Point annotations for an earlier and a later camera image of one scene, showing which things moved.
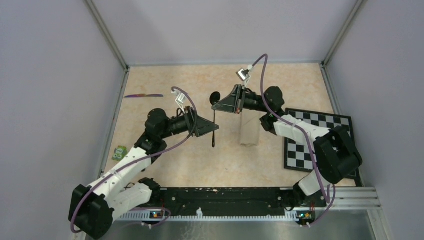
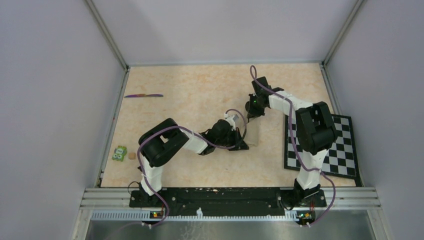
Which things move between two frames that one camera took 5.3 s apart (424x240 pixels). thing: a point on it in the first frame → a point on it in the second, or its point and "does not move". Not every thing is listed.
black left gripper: x=204 y=126 → x=236 y=135
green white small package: x=119 y=152 does not move
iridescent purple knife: x=139 y=95 does not move
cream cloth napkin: x=250 y=126 does not move
